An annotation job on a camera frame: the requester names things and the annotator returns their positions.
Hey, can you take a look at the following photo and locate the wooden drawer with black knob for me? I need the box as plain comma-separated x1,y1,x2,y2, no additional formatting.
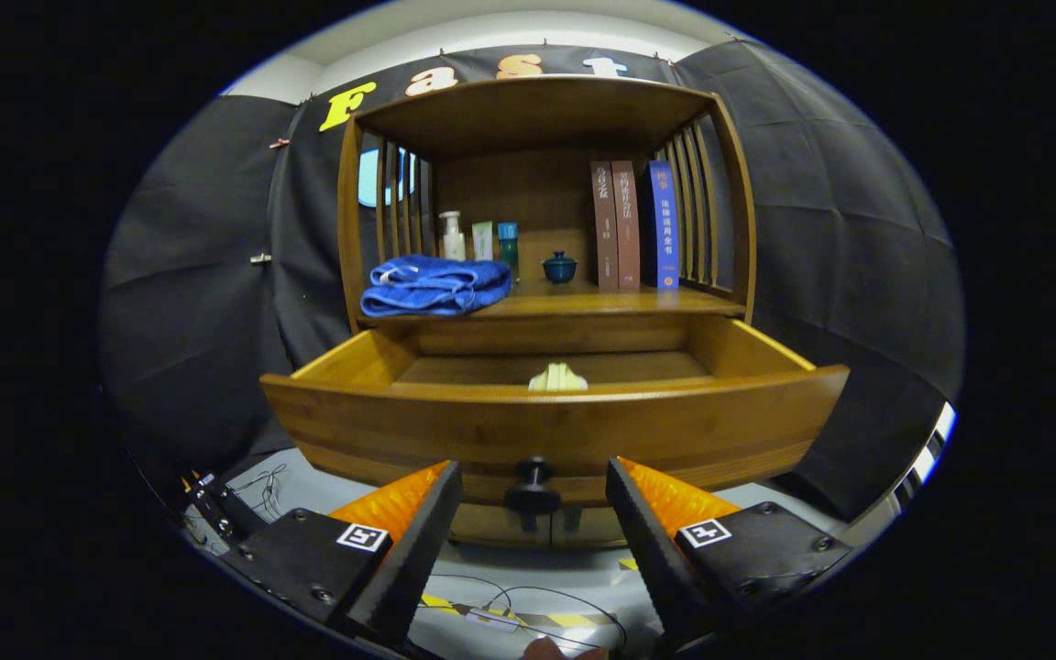
259,314,852,516

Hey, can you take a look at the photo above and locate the yellow black floor tape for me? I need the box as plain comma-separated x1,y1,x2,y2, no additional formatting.
418,594,607,633

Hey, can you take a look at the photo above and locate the wooden cabinet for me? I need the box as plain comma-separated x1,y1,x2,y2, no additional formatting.
337,75,758,551

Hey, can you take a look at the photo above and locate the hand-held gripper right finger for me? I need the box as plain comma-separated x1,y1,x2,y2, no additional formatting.
606,456,852,643

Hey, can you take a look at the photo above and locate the green brush with white base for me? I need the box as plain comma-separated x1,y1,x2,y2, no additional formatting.
528,362,589,392

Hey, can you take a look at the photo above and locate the thin black floor cable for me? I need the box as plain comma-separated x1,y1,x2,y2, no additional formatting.
418,573,630,654

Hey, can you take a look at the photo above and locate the blue cap bottle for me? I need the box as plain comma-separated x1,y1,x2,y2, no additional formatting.
497,222,521,281

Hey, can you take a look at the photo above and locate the wooden cabinet door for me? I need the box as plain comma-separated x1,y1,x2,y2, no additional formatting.
448,502,547,551
546,506,628,551

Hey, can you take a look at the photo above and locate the wooden countertop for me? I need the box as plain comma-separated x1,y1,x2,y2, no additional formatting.
358,280,747,322

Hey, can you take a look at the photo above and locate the thin grey wire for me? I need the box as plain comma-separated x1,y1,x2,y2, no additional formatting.
235,463,289,519

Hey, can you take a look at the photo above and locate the red-brown book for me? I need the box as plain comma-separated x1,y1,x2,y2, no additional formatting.
611,160,642,292

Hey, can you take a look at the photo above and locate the folded blue towel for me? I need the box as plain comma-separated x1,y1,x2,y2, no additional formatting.
360,255,513,318

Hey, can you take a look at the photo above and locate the blue book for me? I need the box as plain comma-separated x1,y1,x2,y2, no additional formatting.
643,160,680,291

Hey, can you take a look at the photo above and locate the grey-brown book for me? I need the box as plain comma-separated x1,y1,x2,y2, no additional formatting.
590,161,620,292

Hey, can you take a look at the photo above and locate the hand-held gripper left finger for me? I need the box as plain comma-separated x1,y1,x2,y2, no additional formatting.
216,460,463,647

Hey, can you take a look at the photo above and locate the white pump bottle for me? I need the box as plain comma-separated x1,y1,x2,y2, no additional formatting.
438,211,468,262

